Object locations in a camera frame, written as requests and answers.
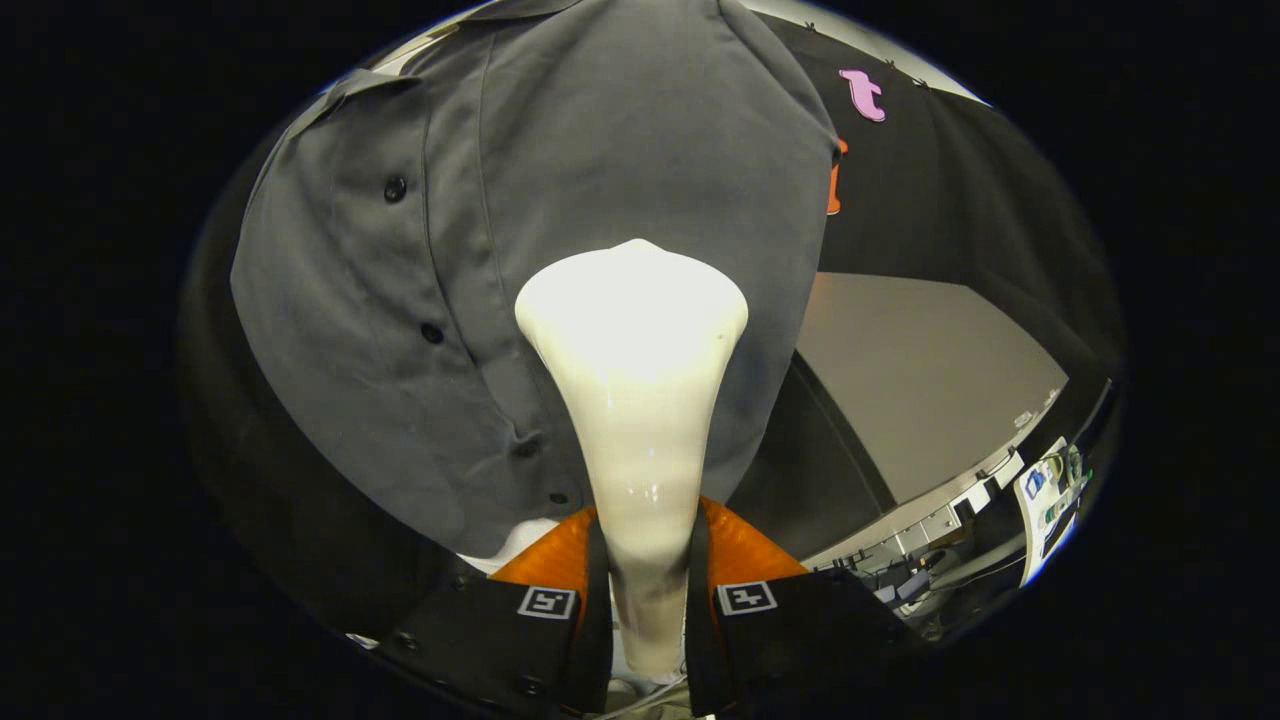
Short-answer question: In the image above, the grey cabinet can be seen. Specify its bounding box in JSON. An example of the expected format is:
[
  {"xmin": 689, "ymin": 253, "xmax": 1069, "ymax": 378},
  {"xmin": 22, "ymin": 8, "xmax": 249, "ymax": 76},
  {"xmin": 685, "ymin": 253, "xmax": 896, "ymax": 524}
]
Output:
[{"xmin": 795, "ymin": 272, "xmax": 1069, "ymax": 571}]

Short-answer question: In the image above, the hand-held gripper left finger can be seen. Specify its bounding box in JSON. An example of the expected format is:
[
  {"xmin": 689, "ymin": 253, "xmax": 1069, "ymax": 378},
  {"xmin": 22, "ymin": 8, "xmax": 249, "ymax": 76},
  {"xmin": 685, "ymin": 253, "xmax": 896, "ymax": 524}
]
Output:
[{"xmin": 375, "ymin": 505, "xmax": 613, "ymax": 719}]

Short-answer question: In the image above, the white side desk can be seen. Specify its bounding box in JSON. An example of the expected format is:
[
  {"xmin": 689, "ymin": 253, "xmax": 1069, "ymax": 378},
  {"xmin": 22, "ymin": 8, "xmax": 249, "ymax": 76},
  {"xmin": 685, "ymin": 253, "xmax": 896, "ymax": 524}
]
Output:
[{"xmin": 1015, "ymin": 437, "xmax": 1091, "ymax": 586}]

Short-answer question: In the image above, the grey polo shirt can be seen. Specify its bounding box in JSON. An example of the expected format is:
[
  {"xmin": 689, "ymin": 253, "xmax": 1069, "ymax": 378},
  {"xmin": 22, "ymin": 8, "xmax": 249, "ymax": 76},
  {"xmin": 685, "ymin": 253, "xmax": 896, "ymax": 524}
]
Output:
[{"xmin": 230, "ymin": 0, "xmax": 841, "ymax": 561}]

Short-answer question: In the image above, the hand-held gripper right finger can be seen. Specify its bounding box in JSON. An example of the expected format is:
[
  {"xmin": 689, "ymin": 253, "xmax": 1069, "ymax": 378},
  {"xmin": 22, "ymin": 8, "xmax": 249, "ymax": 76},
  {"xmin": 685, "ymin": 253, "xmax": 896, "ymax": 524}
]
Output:
[{"xmin": 685, "ymin": 497, "xmax": 931, "ymax": 719}]

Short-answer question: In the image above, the white garment steamer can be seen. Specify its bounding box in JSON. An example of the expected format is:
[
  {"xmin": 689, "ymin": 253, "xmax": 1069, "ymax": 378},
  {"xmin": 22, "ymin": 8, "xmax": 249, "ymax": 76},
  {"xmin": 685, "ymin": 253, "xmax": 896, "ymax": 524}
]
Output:
[{"xmin": 514, "ymin": 238, "xmax": 749, "ymax": 686}]

